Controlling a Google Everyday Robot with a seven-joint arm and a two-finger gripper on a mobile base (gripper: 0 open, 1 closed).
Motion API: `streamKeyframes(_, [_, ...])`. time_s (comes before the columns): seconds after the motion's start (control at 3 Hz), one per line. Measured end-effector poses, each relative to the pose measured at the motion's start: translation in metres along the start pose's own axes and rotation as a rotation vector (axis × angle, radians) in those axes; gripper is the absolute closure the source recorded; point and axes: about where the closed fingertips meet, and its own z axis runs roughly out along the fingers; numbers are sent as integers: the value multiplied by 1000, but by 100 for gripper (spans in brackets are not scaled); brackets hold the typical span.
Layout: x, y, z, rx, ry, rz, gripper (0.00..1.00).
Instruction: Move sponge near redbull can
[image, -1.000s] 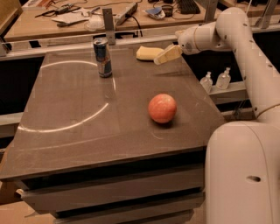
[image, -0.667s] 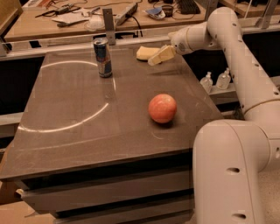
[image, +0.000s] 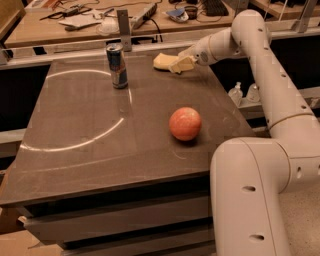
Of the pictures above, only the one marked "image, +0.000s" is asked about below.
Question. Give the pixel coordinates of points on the blue white mask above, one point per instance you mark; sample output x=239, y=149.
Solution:
x=178, y=15

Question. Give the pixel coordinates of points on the grey power strip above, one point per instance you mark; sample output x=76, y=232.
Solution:
x=145, y=14

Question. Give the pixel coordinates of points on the red bull can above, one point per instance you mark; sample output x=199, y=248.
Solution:
x=117, y=65

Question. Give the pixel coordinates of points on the metal frame rail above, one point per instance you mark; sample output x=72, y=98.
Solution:
x=23, y=56

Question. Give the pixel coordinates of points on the yellow sponge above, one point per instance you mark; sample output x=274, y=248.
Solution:
x=166, y=62

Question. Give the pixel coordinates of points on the metal frame post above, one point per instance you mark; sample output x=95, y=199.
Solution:
x=124, y=29

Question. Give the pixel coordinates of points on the right clear sanitizer bottle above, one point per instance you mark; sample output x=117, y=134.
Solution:
x=253, y=93

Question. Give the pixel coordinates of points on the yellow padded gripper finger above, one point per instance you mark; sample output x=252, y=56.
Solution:
x=187, y=52
x=182, y=64

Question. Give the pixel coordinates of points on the red apple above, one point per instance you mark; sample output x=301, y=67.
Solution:
x=185, y=124

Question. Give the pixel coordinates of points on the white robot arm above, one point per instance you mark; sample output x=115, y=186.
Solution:
x=247, y=174

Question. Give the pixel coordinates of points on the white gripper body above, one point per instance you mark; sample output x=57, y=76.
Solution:
x=201, y=54

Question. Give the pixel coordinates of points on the grey drawer cabinet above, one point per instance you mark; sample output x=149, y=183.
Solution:
x=98, y=171

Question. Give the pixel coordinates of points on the black keyboard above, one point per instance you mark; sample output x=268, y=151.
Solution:
x=214, y=8

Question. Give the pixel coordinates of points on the dark round cup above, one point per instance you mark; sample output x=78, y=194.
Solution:
x=192, y=12

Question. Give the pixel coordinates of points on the left clear sanitizer bottle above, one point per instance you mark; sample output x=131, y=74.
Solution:
x=236, y=94

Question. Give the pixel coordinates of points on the clear sanitizer bottle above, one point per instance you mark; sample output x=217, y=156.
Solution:
x=253, y=93
x=236, y=94

